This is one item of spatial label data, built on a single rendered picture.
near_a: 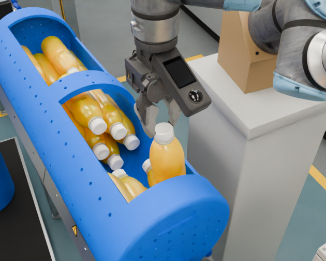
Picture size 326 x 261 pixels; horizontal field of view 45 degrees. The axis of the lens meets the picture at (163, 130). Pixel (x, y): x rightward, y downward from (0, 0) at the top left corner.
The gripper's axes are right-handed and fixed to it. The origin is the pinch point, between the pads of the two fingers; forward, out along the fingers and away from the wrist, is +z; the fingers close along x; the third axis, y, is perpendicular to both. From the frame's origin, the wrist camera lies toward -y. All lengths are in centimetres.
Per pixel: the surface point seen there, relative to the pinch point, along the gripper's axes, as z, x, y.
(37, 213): 113, 23, 82
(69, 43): 21, -7, 73
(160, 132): -0.7, 1.0, -0.8
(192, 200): 5.4, 2.2, -13.4
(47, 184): 42, 19, 36
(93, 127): 11.3, 7.2, 19.4
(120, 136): 17.9, 0.6, 19.7
